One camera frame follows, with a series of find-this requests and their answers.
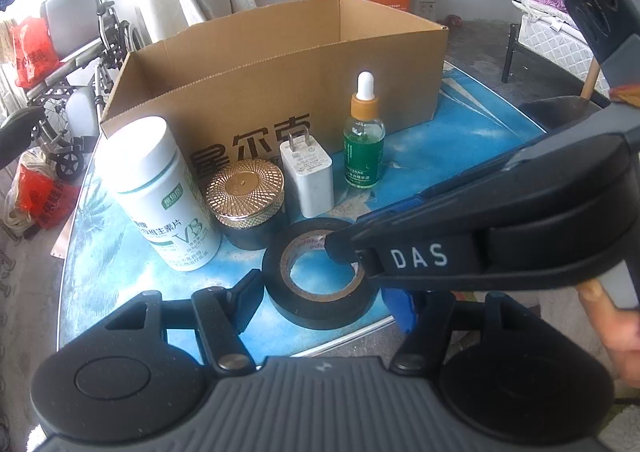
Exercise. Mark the black plastic seat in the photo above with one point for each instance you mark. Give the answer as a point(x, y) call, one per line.
point(15, 132)

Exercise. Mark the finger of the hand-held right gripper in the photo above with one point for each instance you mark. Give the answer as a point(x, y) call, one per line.
point(395, 209)
point(350, 244)

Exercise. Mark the person's right hand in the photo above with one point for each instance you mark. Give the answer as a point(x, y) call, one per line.
point(620, 337)

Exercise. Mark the black electrical tape roll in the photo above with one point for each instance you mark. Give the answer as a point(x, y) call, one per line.
point(310, 307)

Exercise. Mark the white water dispenser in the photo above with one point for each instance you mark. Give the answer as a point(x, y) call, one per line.
point(425, 2)

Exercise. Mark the grey wheelchair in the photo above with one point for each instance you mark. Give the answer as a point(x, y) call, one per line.
point(70, 17)

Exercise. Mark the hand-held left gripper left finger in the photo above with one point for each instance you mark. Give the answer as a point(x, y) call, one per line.
point(247, 299)

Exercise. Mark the white charger plug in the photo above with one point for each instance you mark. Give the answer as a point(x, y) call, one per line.
point(307, 182)

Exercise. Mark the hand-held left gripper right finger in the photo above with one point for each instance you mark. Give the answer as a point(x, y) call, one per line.
point(400, 309)

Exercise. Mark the red plastic bag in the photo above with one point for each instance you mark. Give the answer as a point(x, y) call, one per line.
point(32, 52)
point(45, 197)

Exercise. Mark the black jar with gold lid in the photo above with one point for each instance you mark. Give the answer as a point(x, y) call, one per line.
point(245, 187)

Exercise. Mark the green dropper bottle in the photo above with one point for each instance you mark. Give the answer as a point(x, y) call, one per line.
point(364, 152)

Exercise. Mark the black metal stand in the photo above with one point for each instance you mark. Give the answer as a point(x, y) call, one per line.
point(510, 57)

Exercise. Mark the white vitamin bottle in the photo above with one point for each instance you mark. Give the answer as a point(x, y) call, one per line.
point(150, 192)

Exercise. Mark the brown cardboard box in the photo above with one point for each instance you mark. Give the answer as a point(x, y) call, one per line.
point(250, 82)

